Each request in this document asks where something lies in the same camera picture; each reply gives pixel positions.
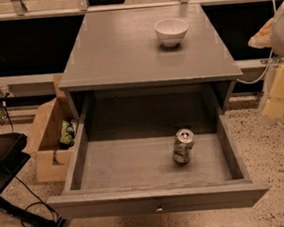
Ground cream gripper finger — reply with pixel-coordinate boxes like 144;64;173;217
248;18;273;49

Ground green 7up soda can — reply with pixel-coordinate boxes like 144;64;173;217
172;129;194;164

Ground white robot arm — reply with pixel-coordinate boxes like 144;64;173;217
248;1;284;57

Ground metal drawer knob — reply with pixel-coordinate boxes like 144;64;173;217
155;202;163;213

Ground grey open top drawer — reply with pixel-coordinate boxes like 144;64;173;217
48;88;269;218

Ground white ceramic bowl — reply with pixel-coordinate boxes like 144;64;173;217
154;18;189;47

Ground grey wooden cabinet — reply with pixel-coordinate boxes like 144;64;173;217
52;0;247;127

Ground green snack bag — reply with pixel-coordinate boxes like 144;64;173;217
59;120;75;148

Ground open cardboard box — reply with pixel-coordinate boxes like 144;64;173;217
25;74;75;182

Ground white cable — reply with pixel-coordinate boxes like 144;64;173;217
229;0;284;86

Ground black floor cable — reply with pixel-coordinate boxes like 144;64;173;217
14;171;62;227

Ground grey metal rail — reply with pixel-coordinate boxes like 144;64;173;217
0;73;62;98

